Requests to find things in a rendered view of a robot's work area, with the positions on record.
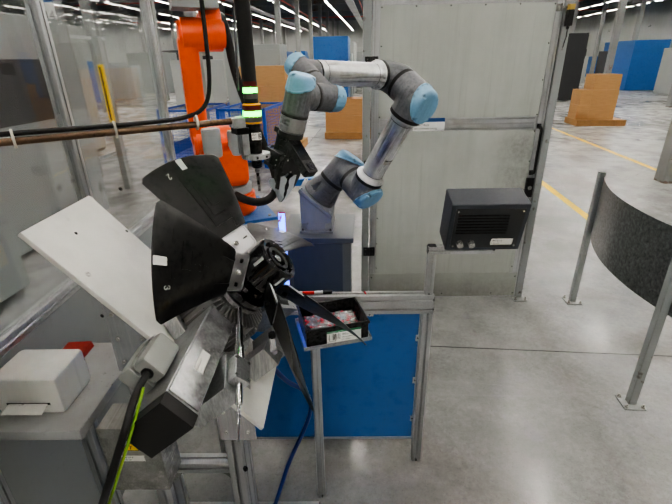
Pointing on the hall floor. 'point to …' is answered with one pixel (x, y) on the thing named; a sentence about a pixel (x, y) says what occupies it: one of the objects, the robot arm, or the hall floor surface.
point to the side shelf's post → (98, 461)
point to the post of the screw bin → (318, 421)
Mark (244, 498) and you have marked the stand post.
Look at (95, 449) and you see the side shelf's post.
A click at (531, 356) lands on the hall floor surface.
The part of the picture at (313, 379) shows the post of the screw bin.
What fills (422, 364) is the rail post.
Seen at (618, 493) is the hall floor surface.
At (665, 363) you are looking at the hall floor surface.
